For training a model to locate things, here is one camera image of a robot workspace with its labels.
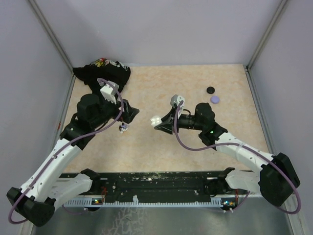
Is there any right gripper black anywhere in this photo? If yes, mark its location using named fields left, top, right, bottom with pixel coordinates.
left=155, top=106, right=204, bottom=135

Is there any white earbud charging case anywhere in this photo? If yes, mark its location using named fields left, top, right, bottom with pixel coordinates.
left=150, top=116, right=162, bottom=127

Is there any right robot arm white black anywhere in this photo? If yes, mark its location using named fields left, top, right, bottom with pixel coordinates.
left=151, top=101, right=300, bottom=207

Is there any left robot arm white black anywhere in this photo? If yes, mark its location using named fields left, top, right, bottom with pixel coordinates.
left=6, top=94, right=139, bottom=227

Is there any purple round charging case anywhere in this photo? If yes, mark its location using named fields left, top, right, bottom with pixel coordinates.
left=210, top=95, right=220, bottom=104

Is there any black round charging case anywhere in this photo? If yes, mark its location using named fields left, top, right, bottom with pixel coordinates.
left=206, top=86, right=215, bottom=94

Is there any black printed cloth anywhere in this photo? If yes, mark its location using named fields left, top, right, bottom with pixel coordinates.
left=72, top=58, right=131, bottom=97

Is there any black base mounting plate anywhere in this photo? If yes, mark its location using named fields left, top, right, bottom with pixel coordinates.
left=83, top=171, right=235, bottom=203

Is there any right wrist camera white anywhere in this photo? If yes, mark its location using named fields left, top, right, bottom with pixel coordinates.
left=170, top=94, right=185, bottom=107

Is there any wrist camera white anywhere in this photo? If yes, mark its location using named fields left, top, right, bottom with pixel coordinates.
left=100, top=81, right=119, bottom=104
left=170, top=94, right=185, bottom=107

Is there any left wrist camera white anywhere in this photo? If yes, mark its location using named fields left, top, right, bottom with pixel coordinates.
left=100, top=81, right=119, bottom=104

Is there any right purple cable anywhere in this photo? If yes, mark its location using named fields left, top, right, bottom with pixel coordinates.
left=174, top=100, right=302, bottom=214

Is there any purple cable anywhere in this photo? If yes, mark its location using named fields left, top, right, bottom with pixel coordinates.
left=174, top=100, right=302, bottom=214
left=8, top=78, right=123, bottom=224

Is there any white slotted cable duct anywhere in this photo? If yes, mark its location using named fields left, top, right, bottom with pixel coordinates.
left=61, top=195, right=239, bottom=208

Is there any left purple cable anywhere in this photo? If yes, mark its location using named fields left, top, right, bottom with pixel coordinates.
left=8, top=78, right=123, bottom=224

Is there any left aluminium frame post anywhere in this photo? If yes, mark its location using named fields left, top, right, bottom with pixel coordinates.
left=26, top=0, right=73, bottom=71

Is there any aluminium frame post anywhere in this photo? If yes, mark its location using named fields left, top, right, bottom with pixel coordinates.
left=26, top=0, right=73, bottom=71
left=246, top=0, right=290, bottom=71

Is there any right aluminium frame post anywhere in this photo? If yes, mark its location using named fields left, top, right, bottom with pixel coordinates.
left=246, top=0, right=290, bottom=71

